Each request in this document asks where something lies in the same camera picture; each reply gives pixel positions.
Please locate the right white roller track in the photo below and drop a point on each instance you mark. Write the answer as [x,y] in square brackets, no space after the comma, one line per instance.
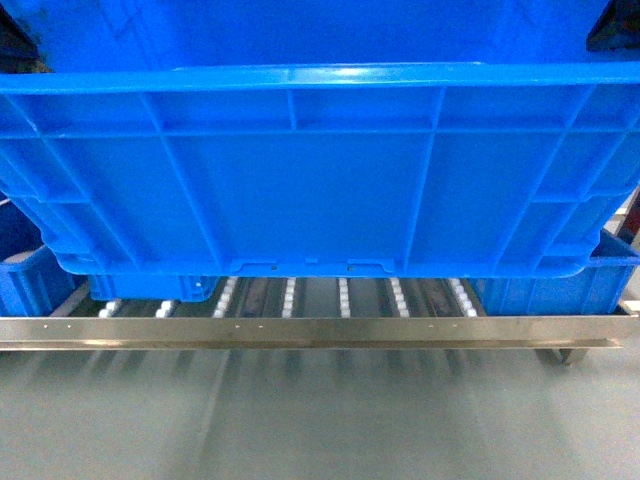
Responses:
[399,298]

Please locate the far right roller track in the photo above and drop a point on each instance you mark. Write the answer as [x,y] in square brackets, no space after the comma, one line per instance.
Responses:
[462,298]

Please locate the white roller track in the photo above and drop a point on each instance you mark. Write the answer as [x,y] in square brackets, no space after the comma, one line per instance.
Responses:
[225,298]
[289,298]
[399,298]

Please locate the far left roller track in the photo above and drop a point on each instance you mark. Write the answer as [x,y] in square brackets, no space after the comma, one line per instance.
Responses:
[110,309]

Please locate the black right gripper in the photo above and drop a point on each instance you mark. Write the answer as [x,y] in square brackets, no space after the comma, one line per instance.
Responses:
[617,27]

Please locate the blue crate behind centre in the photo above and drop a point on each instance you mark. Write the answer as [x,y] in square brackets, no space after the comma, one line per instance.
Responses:
[152,287]

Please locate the left white roller track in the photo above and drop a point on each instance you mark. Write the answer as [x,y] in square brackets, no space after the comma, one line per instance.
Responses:
[225,298]

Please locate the steel shelf front rail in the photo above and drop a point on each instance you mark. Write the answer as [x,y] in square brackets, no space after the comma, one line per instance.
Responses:
[572,336]

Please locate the centre white roller track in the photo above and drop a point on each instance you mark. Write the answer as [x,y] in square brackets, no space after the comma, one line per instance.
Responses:
[289,298]

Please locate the large blue plastic crate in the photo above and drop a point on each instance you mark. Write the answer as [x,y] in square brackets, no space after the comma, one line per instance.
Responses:
[320,138]

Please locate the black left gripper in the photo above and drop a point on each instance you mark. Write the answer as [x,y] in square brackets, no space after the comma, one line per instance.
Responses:
[19,53]

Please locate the blue crate on right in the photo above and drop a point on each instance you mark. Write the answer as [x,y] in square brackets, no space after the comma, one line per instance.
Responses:
[595,290]

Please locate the blue crate on left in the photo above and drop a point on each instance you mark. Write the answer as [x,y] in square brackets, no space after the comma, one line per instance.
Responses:
[32,281]

